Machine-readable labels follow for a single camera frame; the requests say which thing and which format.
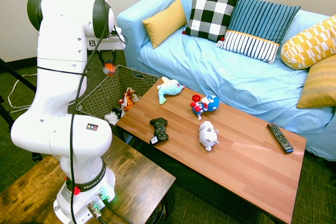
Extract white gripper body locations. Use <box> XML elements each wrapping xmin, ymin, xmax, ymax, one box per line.
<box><xmin>86</xmin><ymin>34</ymin><xmax>126</xmax><ymax>51</ymax></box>

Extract orange toy car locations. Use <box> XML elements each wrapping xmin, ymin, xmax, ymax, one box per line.
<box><xmin>102</xmin><ymin>60</ymin><xmax>117</xmax><ymax>77</ymax></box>

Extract brown wicker basket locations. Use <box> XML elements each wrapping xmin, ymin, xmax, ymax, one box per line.
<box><xmin>74</xmin><ymin>65</ymin><xmax>160</xmax><ymax>145</ymax></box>

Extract orange tiger plush toy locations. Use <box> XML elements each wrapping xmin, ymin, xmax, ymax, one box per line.
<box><xmin>118</xmin><ymin>87</ymin><xmax>137</xmax><ymax>113</ymax></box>

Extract fluffy white plush toy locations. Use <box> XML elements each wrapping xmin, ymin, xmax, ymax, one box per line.
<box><xmin>104</xmin><ymin>111</ymin><xmax>119</xmax><ymax>125</ymax></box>

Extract blue fish plush toy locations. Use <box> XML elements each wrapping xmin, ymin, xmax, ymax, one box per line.
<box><xmin>156</xmin><ymin>76</ymin><xmax>186</xmax><ymax>105</ymax></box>

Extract plain mustard cushion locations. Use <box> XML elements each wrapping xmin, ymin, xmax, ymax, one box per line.
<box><xmin>142</xmin><ymin>0</ymin><xmax>188</xmax><ymax>49</ymax></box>

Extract black game controller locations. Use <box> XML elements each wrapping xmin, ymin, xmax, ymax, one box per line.
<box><xmin>149</xmin><ymin>118</ymin><xmax>170</xmax><ymax>142</ymax></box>

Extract black white checked cushion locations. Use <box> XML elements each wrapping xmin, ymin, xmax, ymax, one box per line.
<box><xmin>182</xmin><ymin>0</ymin><xmax>241</xmax><ymax>42</ymax></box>

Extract red blue plush figure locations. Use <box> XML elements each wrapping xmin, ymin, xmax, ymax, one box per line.
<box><xmin>190</xmin><ymin>94</ymin><xmax>220</xmax><ymax>120</ymax></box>

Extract light blue covered sofa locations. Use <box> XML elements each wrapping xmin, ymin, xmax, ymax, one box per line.
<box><xmin>117</xmin><ymin>0</ymin><xmax>336</xmax><ymax>162</ymax></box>

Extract rustic wooden robot stand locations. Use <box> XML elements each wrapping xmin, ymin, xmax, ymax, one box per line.
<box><xmin>0</xmin><ymin>134</ymin><xmax>176</xmax><ymax>224</ymax></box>

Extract blue striped cushion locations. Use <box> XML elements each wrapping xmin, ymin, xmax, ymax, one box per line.
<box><xmin>215</xmin><ymin>0</ymin><xmax>301</xmax><ymax>65</ymax></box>

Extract wooden coffee table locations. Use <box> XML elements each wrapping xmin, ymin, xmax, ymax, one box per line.
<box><xmin>115</xmin><ymin>78</ymin><xmax>307</xmax><ymax>224</ymax></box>

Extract black remote control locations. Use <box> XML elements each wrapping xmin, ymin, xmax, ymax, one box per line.
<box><xmin>267</xmin><ymin>123</ymin><xmax>295</xmax><ymax>154</ymax></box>

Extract yellow white patterned cushion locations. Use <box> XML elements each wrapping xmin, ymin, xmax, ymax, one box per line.
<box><xmin>280</xmin><ymin>15</ymin><xmax>336</xmax><ymax>70</ymax></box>

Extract mustard textured cushion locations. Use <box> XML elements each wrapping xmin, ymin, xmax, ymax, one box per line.
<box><xmin>296</xmin><ymin>55</ymin><xmax>336</xmax><ymax>109</ymax></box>

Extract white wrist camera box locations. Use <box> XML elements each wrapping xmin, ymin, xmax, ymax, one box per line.
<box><xmin>109</xmin><ymin>26</ymin><xmax>123</xmax><ymax>37</ymax></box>

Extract black camera tripod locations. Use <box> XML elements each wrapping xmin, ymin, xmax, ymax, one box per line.
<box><xmin>0</xmin><ymin>57</ymin><xmax>44</xmax><ymax>162</ymax></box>

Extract white power cable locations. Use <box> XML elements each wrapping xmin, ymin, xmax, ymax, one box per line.
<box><xmin>7</xmin><ymin>78</ymin><xmax>37</xmax><ymax>114</ymax></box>

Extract black base power cable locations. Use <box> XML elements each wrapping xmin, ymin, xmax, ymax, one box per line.
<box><xmin>101</xmin><ymin>197</ymin><xmax>133</xmax><ymax>224</ymax></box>

